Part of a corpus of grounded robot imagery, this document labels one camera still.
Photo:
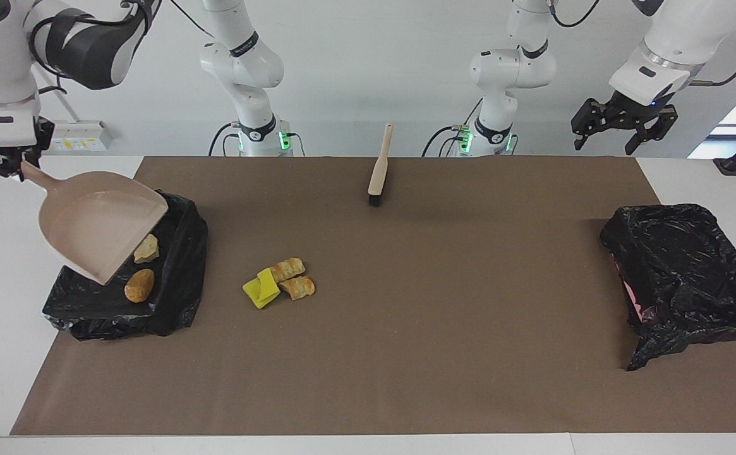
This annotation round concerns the beige plastic dustpan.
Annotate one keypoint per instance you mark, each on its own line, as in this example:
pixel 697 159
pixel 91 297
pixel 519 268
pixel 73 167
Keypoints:
pixel 96 227

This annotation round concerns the black bagged bin showing pink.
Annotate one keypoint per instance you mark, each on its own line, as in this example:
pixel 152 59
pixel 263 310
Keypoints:
pixel 677 272

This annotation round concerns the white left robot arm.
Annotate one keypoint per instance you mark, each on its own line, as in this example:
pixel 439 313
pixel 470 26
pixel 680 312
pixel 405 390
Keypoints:
pixel 690 31

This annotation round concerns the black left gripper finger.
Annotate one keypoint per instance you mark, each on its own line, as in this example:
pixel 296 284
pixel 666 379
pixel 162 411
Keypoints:
pixel 589 117
pixel 655 133

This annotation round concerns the black bagged bin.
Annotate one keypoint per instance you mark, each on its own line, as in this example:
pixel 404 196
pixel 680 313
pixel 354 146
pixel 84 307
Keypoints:
pixel 172 297

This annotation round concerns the striped orange croissant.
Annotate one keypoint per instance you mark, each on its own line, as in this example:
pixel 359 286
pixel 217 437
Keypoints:
pixel 297 289
pixel 287 270

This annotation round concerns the yellow sponge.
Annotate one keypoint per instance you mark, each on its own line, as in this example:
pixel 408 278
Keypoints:
pixel 260 291

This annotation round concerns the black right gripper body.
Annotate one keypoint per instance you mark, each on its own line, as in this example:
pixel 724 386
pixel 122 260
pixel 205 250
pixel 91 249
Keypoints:
pixel 33 146

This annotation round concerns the brown paper table mat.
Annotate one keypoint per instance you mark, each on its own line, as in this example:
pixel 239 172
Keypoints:
pixel 500 379

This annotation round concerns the white wall socket strip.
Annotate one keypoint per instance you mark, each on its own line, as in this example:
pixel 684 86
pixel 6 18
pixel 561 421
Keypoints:
pixel 83 136

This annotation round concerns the beige hand brush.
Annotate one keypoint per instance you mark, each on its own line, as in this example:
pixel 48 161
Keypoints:
pixel 378 177

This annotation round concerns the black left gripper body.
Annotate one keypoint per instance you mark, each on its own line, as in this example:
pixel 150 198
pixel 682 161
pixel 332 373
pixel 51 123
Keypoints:
pixel 636 115

